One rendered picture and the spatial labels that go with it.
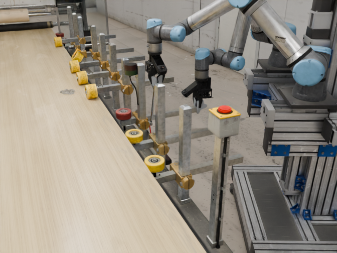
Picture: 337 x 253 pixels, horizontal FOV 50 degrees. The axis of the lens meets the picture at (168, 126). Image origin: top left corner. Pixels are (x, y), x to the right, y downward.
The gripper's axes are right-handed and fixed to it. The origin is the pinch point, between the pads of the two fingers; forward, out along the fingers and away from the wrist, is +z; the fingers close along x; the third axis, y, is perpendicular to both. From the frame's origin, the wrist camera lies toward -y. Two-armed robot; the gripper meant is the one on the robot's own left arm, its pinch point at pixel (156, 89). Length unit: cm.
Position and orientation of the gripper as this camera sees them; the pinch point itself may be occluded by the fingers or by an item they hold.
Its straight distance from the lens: 189.1
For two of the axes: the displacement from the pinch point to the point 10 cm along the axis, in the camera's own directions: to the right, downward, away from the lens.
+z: 0.0, 8.9, 4.5
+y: -4.0, -4.1, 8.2
